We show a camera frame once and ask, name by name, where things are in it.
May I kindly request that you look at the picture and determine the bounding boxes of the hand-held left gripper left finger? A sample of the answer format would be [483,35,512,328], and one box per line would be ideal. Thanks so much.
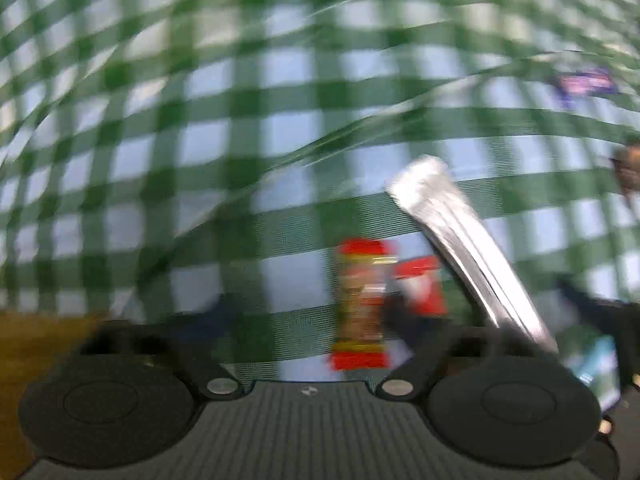
[82,292,251,401]

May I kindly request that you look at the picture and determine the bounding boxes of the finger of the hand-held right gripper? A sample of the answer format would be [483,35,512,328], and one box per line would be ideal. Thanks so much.
[555,275,626,326]

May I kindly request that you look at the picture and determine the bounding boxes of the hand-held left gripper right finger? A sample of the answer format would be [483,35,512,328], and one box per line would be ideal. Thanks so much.
[375,292,561,403]

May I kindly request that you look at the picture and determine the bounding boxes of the light blue stick packet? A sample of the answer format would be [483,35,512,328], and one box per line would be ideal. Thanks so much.
[572,332,621,411]

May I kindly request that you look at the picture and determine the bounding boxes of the red square packet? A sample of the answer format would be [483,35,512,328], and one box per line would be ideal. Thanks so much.
[395,256,447,317]

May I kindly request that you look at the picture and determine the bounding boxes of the red yellow snack packet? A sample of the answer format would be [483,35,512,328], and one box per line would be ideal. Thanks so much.
[327,237,398,372]

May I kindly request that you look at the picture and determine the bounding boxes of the silver foil snack packet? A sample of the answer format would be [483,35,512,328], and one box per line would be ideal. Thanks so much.
[385,155,560,356]

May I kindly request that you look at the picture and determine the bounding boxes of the black snack packet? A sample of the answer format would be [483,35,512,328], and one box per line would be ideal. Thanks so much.
[610,144,640,197]

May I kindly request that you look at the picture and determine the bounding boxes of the purple snack packet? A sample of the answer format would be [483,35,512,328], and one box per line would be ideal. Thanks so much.
[547,67,620,110]

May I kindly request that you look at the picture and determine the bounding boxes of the green checkered cloth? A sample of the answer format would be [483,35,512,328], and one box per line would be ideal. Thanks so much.
[0,0,640,411]

